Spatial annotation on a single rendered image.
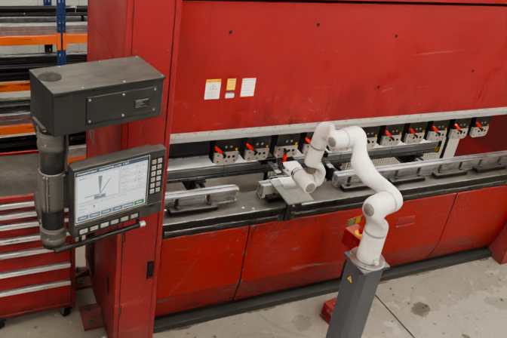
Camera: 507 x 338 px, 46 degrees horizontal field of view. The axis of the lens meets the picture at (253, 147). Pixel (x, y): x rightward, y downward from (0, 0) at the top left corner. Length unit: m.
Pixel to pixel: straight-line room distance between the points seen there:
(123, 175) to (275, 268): 1.69
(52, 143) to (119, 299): 1.29
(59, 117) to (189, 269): 1.64
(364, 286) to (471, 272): 2.09
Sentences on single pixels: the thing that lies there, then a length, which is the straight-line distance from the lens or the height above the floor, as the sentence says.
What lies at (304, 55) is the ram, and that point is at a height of 1.84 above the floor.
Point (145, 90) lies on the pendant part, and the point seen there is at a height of 1.89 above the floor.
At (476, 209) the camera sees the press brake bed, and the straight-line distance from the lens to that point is 4.96.
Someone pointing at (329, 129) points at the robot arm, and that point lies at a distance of 3.11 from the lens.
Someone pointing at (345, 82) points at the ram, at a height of 1.66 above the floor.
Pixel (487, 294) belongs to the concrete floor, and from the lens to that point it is 5.11.
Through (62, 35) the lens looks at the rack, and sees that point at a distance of 4.55.
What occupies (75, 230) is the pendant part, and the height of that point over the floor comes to 1.29.
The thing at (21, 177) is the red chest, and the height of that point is 0.98.
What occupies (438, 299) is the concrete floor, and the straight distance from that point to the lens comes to 4.86.
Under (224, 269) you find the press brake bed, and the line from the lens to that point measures 3.87.
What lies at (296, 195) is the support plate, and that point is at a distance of 3.65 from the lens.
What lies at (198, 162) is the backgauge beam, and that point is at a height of 0.99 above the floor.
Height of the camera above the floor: 2.97
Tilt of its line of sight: 29 degrees down
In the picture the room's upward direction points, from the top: 9 degrees clockwise
